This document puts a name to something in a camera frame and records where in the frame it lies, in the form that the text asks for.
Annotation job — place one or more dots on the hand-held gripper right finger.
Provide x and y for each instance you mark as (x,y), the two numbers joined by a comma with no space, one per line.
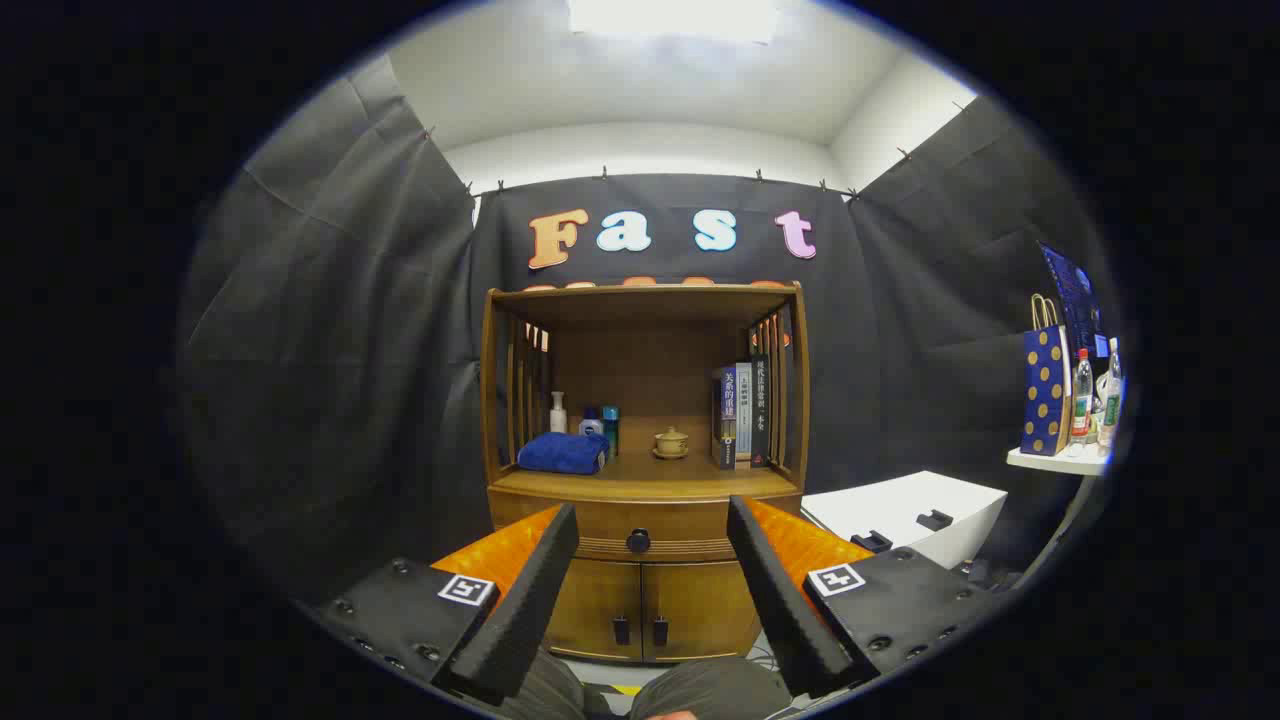
(775,590)

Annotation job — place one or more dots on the black spine book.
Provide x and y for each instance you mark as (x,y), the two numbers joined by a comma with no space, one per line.
(760,410)

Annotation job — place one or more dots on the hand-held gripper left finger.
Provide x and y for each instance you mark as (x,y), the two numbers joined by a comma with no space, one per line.
(530,590)

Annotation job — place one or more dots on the teal cylindrical bottle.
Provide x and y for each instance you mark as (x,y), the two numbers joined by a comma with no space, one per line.
(610,430)

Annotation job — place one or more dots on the ceiling light panel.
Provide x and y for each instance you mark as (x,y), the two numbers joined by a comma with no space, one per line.
(670,18)

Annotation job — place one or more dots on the white spine book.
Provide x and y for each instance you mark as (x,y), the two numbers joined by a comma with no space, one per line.
(743,415)

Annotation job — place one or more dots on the white bottle with blue cap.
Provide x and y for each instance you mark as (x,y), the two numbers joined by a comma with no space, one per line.
(590,426)

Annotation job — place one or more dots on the person's right leg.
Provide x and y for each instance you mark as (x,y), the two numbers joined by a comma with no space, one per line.
(710,690)

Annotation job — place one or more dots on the white storage box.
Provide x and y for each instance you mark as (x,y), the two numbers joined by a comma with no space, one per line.
(900,500)

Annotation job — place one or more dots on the wooden countertop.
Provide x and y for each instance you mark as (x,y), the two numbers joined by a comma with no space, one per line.
(660,480)

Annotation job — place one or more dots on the blue folded towel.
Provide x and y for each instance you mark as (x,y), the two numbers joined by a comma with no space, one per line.
(560,453)

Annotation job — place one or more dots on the blue polka dot gift bag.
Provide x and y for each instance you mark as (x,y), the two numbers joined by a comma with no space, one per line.
(1045,395)

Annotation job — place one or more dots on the wooden cabinet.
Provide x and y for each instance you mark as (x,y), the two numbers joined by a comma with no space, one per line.
(640,370)

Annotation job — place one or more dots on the white pump bottle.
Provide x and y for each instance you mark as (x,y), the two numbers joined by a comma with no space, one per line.
(558,415)

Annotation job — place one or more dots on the wooden drawer with black knob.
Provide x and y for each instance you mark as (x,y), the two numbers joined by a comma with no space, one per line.
(680,525)

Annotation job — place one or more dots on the black backdrop cloth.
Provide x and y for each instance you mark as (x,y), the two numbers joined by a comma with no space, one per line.
(330,350)

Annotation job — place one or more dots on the beige lidded teacup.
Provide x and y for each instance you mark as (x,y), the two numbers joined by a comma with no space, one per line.
(671,442)

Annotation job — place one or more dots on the person's leg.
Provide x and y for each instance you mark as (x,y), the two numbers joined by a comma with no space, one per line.
(550,690)
(710,690)

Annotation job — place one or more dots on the blue spine book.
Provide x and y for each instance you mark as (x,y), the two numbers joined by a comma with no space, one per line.
(726,420)

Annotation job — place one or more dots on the white wall shelf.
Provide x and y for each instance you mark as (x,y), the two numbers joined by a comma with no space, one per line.
(1050,462)

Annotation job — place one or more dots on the person's left leg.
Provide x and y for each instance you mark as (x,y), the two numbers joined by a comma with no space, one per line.
(550,690)

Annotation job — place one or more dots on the dark floor device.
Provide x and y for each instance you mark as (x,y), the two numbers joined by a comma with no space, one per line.
(985,574)

